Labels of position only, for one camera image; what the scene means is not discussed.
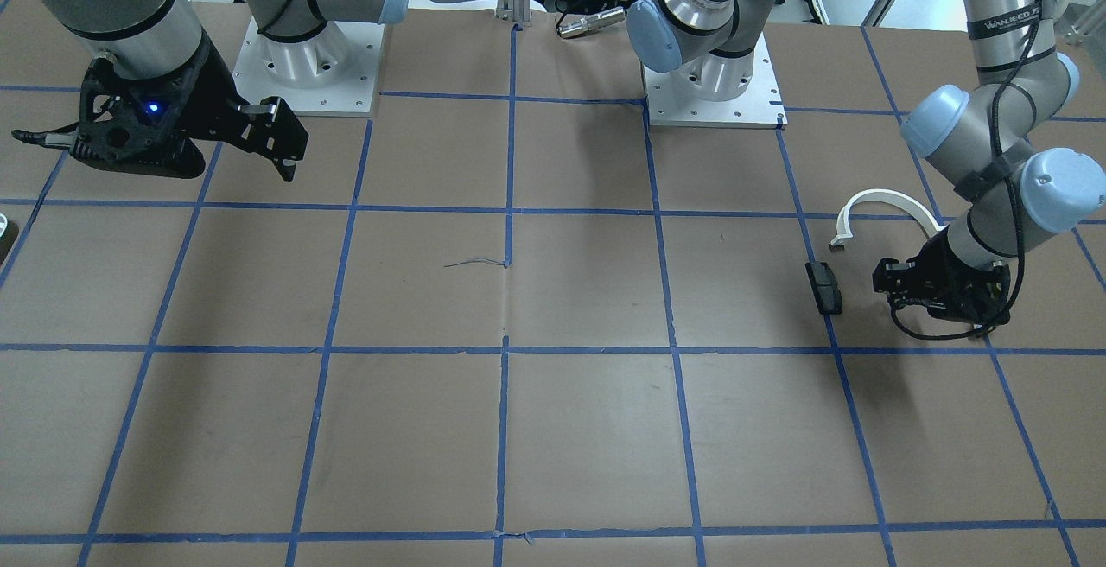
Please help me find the white curved plastic piece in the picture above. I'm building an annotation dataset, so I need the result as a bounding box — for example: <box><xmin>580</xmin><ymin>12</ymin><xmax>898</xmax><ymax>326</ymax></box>
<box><xmin>830</xmin><ymin>188</ymin><xmax>947</xmax><ymax>251</ymax></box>

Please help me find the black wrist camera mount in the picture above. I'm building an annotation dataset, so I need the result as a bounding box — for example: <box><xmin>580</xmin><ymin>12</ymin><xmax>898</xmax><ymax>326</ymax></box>
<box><xmin>11</xmin><ymin>51</ymin><xmax>206</xmax><ymax>180</ymax></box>

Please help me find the silver cylindrical connector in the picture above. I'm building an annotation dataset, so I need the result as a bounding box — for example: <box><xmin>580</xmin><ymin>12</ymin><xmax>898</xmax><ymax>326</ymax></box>
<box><xmin>556</xmin><ymin>7</ymin><xmax>626</xmax><ymax>40</ymax></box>

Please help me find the grey brake pad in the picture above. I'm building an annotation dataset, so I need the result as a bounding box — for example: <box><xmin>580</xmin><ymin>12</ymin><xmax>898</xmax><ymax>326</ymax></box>
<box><xmin>804</xmin><ymin>261</ymin><xmax>844</xmax><ymax>315</ymax></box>

